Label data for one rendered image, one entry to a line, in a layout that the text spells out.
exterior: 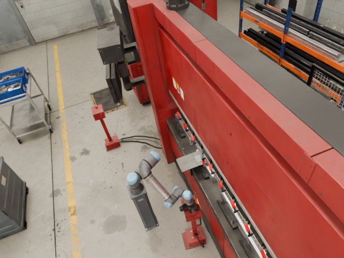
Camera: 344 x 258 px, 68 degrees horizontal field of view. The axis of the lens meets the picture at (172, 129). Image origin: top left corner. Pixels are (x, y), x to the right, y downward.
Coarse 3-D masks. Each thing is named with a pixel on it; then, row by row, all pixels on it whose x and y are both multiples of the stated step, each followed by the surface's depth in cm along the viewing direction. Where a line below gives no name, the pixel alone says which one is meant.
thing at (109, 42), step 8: (104, 32) 289; (112, 32) 286; (120, 32) 300; (104, 40) 273; (112, 40) 271; (120, 40) 274; (104, 48) 263; (112, 48) 264; (120, 48) 266; (104, 56) 269; (112, 56) 270; (120, 56) 272; (104, 64) 275; (120, 64) 320; (120, 72) 327; (128, 80) 340; (128, 88) 345
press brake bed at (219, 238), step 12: (168, 132) 343; (180, 156) 316; (192, 180) 289; (192, 192) 344; (204, 204) 270; (204, 216) 318; (216, 228) 252; (216, 240) 296; (228, 240) 219; (228, 252) 235
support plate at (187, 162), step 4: (196, 152) 270; (184, 156) 268; (188, 156) 267; (192, 156) 266; (176, 160) 265; (180, 160) 265; (184, 160) 264; (188, 160) 263; (192, 160) 263; (180, 164) 261; (184, 164) 260; (188, 164) 260; (192, 164) 259; (196, 164) 258; (200, 164) 258; (180, 168) 257; (184, 168) 257; (188, 168) 256
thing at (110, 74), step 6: (108, 66) 304; (114, 66) 308; (108, 72) 294; (114, 72) 297; (108, 78) 284; (114, 78) 289; (120, 78) 329; (108, 84) 289; (114, 84) 294; (120, 84) 320; (114, 90) 298; (120, 90) 308; (114, 96) 301; (120, 96) 306; (114, 102) 307
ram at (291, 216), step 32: (160, 32) 249; (192, 64) 193; (192, 96) 216; (224, 96) 161; (192, 128) 254; (224, 128) 170; (256, 128) 138; (224, 160) 193; (256, 160) 140; (256, 192) 154; (288, 192) 119; (256, 224) 173; (288, 224) 129; (320, 224) 103; (288, 256) 142; (320, 256) 111
